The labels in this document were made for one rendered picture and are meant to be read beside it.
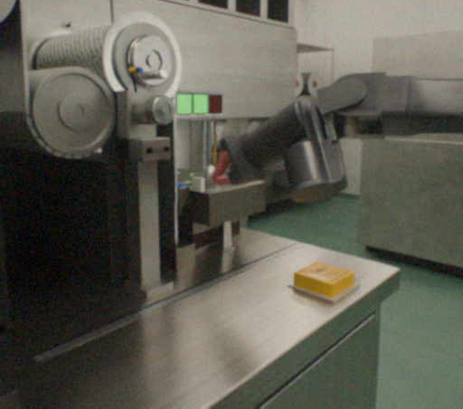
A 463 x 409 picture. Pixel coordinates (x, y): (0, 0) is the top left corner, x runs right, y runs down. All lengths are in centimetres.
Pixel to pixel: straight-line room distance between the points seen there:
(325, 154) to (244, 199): 33
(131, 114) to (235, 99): 73
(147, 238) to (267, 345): 24
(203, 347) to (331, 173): 26
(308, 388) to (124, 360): 28
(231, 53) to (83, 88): 74
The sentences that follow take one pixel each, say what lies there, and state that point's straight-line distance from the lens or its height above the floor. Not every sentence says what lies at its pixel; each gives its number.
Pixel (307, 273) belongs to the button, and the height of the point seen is 92.
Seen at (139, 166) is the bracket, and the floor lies 110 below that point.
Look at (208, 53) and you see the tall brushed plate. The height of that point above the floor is 132.
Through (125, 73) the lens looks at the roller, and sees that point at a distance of 67.
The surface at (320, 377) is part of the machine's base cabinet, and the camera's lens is 72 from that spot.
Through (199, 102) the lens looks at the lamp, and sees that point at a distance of 121.
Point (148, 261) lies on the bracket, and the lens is 68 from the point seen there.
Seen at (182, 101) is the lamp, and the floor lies 119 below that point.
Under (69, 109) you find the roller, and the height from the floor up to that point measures 118.
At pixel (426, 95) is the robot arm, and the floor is 119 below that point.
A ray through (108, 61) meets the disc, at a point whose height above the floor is 125.
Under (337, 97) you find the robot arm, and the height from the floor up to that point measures 119.
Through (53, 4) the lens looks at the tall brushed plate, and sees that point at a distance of 101.
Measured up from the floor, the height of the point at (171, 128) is 115.
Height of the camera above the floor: 119
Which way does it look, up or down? 9 degrees down
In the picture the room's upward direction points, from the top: straight up
